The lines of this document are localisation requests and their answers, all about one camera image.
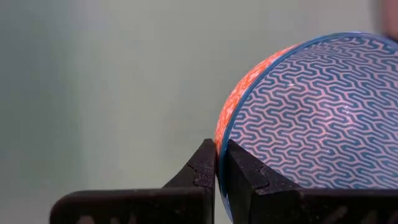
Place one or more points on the red zigzag patterned ceramic bowl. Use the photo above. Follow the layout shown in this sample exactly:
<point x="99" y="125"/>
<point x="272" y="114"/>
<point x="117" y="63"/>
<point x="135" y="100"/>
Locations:
<point x="311" y="109"/>

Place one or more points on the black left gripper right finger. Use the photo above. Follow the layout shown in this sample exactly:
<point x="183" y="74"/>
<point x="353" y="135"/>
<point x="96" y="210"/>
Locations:
<point x="280" y="205"/>

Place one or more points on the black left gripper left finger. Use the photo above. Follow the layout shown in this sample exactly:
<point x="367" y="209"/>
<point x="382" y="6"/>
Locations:
<point x="186" y="205"/>

